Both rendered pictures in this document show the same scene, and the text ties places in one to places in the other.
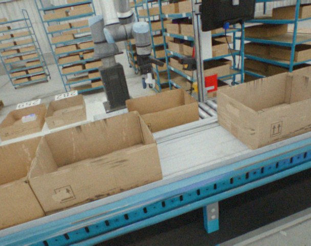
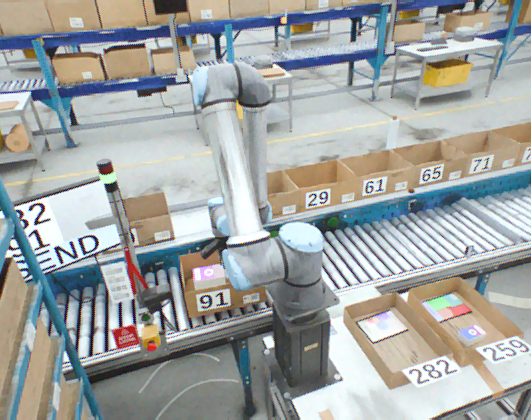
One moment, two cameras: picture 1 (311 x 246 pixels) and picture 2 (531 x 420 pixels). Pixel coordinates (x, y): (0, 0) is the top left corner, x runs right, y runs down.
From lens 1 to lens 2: 306 cm
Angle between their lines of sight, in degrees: 120
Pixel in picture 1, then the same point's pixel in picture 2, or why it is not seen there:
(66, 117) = (367, 305)
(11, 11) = not seen: outside the picture
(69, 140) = (285, 199)
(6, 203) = (293, 175)
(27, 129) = (421, 293)
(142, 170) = not seen: hidden behind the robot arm
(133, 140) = not seen: hidden behind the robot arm
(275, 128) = (154, 205)
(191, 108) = (188, 258)
